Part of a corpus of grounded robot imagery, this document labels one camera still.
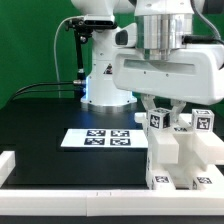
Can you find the white front fence bar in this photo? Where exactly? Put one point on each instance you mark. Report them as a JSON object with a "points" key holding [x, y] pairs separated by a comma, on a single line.
{"points": [[110, 202]]}

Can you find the white left fence piece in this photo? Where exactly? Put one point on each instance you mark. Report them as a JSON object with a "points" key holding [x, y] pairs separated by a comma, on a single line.
{"points": [[7, 164]]}

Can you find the white chair back frame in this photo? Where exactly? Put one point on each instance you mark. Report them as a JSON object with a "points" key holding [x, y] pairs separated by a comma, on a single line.
{"points": [[180, 144]]}

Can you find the white tagged cube nut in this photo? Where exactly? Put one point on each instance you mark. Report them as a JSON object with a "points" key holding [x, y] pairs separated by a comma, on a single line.
{"points": [[202, 120]]}

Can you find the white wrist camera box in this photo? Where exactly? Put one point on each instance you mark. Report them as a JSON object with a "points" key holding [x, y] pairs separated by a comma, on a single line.
{"points": [[126, 36]]}

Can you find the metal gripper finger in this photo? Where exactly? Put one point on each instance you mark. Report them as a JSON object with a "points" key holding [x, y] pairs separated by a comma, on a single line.
{"points": [[148, 102], [177, 108]]}

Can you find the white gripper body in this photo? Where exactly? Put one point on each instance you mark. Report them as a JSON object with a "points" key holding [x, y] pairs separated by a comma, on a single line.
{"points": [[194, 74]]}

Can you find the white fiducial tag sheet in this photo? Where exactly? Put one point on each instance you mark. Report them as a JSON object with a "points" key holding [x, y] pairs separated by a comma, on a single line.
{"points": [[106, 138]]}

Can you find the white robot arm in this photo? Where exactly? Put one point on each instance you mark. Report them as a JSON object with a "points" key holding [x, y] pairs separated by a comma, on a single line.
{"points": [[147, 46]]}

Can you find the white chair seat tray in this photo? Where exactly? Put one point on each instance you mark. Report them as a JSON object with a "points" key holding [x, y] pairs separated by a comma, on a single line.
{"points": [[182, 174]]}

